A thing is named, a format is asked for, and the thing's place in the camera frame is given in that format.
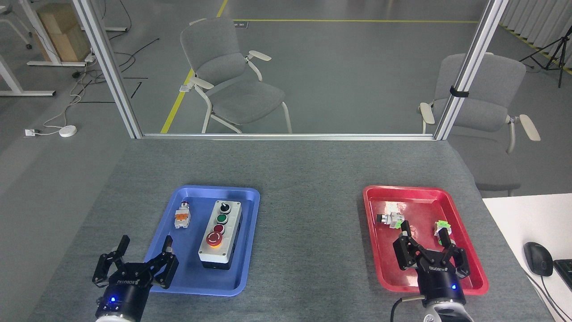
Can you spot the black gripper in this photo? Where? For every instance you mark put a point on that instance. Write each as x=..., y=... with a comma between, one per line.
x=440, y=281
x=125, y=290

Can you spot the grey control box with buttons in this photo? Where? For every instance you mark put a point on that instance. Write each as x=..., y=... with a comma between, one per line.
x=219, y=250

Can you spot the white floor socket box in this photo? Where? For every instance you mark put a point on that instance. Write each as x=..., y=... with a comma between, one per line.
x=185, y=88

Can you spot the brown cardboard box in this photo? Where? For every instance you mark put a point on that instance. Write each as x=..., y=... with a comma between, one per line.
x=67, y=36

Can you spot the red plastic tray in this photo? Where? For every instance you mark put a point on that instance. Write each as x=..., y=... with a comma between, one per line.
x=389, y=259

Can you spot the blue plastic tray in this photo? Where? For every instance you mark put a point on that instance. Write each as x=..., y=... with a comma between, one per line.
x=196, y=268

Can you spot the white side table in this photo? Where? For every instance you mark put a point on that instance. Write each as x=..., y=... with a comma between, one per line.
x=518, y=219

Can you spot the black computer mouse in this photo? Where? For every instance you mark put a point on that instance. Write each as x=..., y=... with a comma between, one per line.
x=537, y=258

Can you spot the black keyboard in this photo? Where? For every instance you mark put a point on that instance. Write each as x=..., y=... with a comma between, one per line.
x=565, y=273

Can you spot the white round floor device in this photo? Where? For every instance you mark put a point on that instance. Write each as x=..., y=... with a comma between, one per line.
x=68, y=131

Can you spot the grey chair with armrests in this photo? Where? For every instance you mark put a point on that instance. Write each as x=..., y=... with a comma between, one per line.
x=487, y=96
x=241, y=96

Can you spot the silver aluminium crossbar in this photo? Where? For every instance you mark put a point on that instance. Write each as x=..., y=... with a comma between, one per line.
x=286, y=137

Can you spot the black tripod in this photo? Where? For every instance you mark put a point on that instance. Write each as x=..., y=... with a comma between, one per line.
x=559, y=49

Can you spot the green push button switch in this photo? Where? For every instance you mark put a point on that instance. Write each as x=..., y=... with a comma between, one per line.
x=442, y=224

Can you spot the black selector switch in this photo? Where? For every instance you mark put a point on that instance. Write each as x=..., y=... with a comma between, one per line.
x=392, y=219

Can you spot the orange push button switch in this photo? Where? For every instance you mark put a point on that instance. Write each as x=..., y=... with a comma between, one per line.
x=182, y=217

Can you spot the white wall plug adapter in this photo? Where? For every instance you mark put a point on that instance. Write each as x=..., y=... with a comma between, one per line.
x=30, y=132

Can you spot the white desk leg frame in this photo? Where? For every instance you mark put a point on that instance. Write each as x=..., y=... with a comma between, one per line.
x=44, y=44
x=18, y=87

